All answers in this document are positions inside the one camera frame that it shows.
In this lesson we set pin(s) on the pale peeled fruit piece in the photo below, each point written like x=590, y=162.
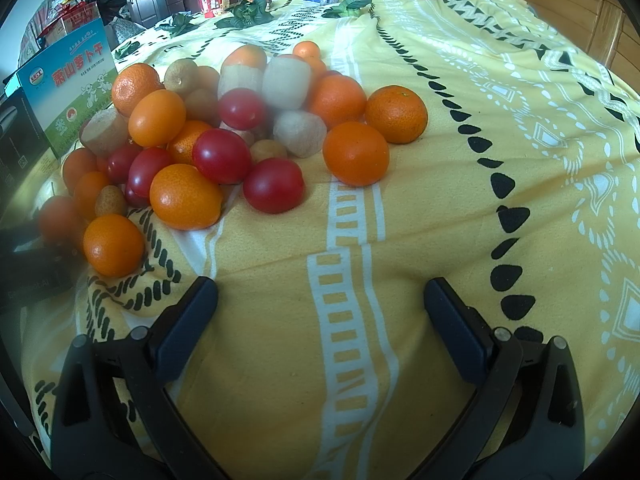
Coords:
x=297, y=132
x=285, y=82
x=105, y=132
x=241, y=82

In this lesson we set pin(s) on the green leafy vegetable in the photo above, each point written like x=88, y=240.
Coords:
x=350, y=4
x=247, y=12

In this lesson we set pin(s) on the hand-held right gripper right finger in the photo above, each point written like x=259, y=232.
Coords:
x=455, y=330

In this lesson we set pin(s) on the black box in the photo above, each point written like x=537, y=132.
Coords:
x=20, y=135

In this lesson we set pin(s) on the pile of oranges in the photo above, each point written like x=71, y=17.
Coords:
x=355, y=153

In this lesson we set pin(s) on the blue green cardboard box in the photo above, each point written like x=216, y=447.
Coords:
x=75, y=90

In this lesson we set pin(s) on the wooden wardrobe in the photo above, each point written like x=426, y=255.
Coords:
x=575, y=10

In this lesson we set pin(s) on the greenish brown round fruit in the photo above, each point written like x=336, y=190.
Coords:
x=180, y=76

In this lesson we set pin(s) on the stack of cardboard boxes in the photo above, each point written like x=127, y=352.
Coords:
x=60, y=20

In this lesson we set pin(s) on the yellow patterned blanket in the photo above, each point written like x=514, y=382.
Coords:
x=450, y=210

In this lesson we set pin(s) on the pile of red tomatoes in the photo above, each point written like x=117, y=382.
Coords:
x=221, y=155

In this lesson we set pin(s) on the small brown round fruit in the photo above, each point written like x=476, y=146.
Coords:
x=209, y=78
x=110, y=201
x=200, y=106

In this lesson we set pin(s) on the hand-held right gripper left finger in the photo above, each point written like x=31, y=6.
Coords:
x=185, y=320

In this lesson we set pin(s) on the red snack box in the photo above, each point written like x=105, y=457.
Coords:
x=215, y=2

